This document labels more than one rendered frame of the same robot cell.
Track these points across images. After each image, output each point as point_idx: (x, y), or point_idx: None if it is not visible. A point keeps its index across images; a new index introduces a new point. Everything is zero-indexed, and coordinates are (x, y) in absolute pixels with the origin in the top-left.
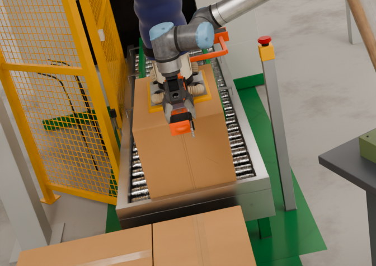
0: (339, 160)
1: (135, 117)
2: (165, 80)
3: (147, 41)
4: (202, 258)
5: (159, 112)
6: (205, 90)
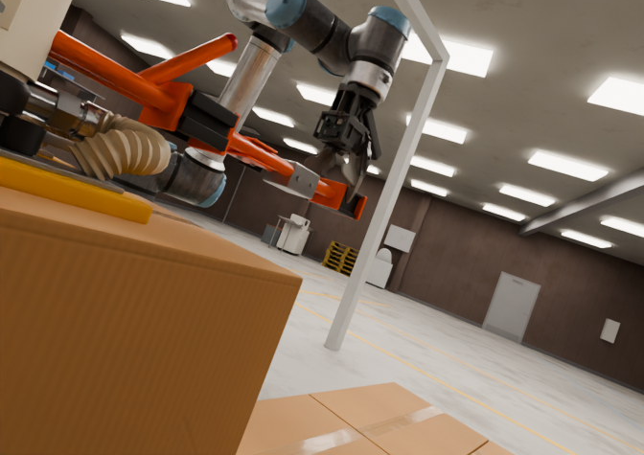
0: None
1: (199, 250)
2: (192, 85)
3: None
4: (291, 453)
5: None
6: None
